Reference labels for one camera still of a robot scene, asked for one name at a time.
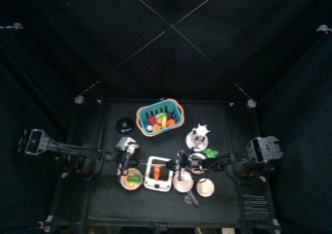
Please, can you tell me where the white plate with dark rim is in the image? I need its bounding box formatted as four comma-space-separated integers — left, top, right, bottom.
188, 151, 209, 176

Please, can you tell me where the wooden bowl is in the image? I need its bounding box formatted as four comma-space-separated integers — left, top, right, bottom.
119, 167, 144, 191

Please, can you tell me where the green toy lettuce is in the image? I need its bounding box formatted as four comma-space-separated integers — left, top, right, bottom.
203, 148, 220, 159

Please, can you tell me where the white round plate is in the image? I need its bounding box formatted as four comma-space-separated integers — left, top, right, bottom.
184, 129, 211, 152

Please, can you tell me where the white cutting board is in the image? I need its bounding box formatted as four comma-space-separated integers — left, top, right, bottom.
143, 155, 175, 193

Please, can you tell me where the small wooden plate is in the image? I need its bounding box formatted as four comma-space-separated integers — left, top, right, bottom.
196, 178, 216, 198

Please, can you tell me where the teal basket with orange rim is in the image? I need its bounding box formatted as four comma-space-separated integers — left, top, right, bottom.
135, 98, 185, 138

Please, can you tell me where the black toy ladle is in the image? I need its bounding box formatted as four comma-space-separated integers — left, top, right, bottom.
184, 189, 203, 208

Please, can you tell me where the white star-shaped toy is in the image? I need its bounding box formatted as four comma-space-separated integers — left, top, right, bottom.
193, 123, 212, 137

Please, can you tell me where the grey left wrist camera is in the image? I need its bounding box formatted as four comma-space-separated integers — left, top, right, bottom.
116, 136, 141, 154

